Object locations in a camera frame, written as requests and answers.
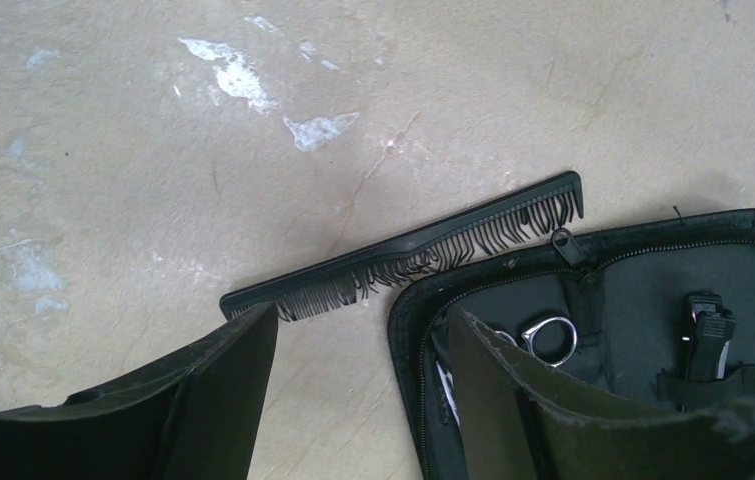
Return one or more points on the silver scissors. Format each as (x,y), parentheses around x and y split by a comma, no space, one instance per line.
(446,380)
(552,340)

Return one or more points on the black zip tool case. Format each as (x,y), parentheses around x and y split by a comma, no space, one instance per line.
(624,289)

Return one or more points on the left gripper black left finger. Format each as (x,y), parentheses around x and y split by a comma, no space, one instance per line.
(191,414)

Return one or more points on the black hair clip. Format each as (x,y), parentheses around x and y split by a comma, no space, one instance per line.
(706,337)

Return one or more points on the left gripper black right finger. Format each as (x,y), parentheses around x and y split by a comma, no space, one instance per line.
(522,419)

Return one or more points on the black hair comb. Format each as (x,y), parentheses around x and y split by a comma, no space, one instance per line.
(491,228)

